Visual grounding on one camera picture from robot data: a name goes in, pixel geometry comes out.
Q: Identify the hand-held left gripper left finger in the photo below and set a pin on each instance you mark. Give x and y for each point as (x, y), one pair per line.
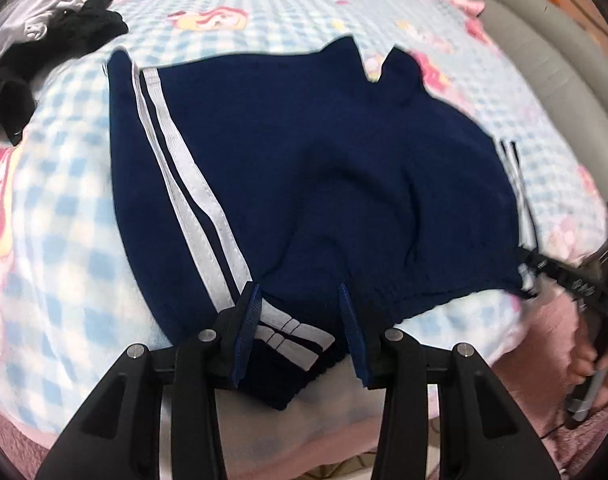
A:
(249, 310)

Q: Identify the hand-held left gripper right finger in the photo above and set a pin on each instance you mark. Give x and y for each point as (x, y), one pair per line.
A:
(353, 332)

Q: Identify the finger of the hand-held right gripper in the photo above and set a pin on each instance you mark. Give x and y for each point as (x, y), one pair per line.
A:
(559, 277)

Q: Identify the navy shorts with white stripes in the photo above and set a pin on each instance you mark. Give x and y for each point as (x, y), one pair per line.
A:
(309, 185)

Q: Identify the person's right hand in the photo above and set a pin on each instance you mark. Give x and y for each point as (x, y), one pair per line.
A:
(581, 355)

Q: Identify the pink fluffy bedspread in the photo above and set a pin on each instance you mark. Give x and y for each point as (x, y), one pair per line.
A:
(549, 325)

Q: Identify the blue checkered cartoon print blanket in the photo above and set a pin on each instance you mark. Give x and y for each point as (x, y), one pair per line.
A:
(58, 210)

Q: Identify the grey padded headboard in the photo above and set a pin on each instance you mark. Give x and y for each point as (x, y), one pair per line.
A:
(534, 35)

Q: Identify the black garment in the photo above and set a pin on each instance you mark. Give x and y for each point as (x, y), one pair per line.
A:
(83, 27)

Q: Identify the white garment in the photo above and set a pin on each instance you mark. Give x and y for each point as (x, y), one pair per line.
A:
(38, 15)

